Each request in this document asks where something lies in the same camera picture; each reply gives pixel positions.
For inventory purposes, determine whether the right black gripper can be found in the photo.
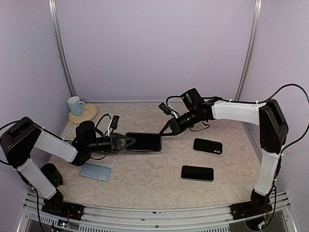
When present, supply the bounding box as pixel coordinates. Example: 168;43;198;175
159;107;203;136

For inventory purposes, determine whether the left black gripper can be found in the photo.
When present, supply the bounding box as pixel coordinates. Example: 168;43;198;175
86;132;136;153

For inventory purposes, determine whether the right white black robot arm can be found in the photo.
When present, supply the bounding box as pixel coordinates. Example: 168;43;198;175
159;88;288;196

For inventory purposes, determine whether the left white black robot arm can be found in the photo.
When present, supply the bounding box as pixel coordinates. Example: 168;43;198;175
0;117;136;215

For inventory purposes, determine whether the light blue phone case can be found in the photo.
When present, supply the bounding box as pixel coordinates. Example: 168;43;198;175
78;163;112;182

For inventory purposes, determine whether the beige round plate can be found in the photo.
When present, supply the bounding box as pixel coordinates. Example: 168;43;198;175
68;103;98;124

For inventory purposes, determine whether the light blue mug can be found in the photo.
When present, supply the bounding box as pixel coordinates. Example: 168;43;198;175
67;96;85;116

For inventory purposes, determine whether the black cylinder cup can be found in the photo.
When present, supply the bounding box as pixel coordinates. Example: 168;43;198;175
41;163;63;188

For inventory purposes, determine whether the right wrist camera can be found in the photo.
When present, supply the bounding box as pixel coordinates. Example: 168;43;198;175
158;102;180;118

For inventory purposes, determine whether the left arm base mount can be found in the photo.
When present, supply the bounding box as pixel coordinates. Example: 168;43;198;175
42;192;84;221

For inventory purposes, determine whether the front aluminium rail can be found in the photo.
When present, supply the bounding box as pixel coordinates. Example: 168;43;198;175
15;192;300;232

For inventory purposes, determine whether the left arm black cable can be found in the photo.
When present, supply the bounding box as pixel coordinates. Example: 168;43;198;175
0;113;114;165

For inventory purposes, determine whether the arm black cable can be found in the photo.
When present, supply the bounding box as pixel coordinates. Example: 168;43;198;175
165;83;309;150
0;113;114;165

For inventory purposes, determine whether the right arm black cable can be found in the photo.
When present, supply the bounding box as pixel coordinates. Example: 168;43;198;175
165;83;309;150

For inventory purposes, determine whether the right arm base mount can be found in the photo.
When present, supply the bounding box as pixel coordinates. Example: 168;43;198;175
230;185;274;220

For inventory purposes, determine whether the right aluminium frame post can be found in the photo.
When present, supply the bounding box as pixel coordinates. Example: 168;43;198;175
235;0;263;102

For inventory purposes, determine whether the aluminium frame post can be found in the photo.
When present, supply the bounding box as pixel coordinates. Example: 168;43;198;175
48;0;76;97
235;0;263;102

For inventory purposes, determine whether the left aluminium frame post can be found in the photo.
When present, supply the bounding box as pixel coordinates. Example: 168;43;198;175
48;0;76;97

